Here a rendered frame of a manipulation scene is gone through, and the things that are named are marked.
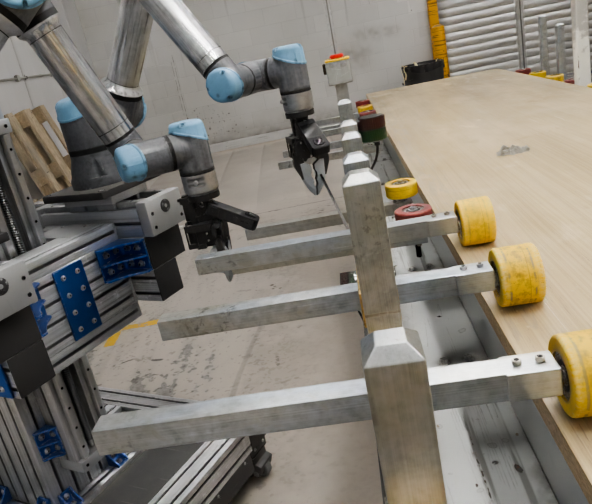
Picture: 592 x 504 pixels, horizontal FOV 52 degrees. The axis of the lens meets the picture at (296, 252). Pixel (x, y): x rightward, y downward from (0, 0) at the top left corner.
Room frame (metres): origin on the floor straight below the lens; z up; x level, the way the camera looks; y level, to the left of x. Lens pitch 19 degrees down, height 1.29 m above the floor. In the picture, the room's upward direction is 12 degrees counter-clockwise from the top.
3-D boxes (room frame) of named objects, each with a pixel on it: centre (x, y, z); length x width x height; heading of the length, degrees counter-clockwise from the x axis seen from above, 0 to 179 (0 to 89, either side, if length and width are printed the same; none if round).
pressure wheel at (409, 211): (1.25, -0.26, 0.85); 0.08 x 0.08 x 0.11
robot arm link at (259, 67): (1.55, 0.02, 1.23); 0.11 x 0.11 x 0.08; 64
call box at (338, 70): (1.81, -0.23, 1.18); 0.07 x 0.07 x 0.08; 83
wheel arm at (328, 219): (1.52, -0.10, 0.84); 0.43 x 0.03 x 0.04; 83
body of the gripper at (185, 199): (1.31, 0.18, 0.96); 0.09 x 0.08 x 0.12; 83
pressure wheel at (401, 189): (1.50, -0.29, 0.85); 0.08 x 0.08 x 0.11
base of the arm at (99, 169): (1.64, 0.47, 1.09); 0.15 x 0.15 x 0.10
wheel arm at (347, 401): (0.53, -0.01, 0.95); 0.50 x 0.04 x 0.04; 83
